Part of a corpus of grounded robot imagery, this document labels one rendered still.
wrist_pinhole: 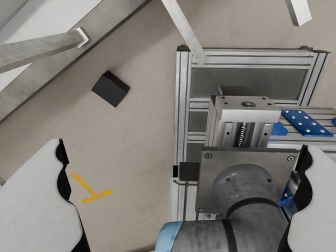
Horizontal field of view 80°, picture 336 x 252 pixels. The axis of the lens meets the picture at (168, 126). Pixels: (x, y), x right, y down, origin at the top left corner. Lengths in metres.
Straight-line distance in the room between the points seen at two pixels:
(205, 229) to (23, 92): 0.82
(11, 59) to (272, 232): 0.56
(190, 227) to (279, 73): 1.13
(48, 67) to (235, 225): 0.77
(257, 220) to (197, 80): 0.97
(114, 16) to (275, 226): 0.70
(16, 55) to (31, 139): 1.67
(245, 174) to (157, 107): 1.16
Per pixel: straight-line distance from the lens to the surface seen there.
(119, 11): 0.74
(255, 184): 0.50
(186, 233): 0.42
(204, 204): 0.61
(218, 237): 0.42
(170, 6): 0.60
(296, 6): 0.63
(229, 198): 0.49
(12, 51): 0.49
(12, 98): 1.01
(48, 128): 1.97
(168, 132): 1.67
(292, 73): 1.43
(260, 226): 0.44
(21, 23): 0.98
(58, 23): 0.91
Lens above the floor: 1.42
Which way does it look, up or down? 60 degrees down
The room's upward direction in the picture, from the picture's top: 175 degrees counter-clockwise
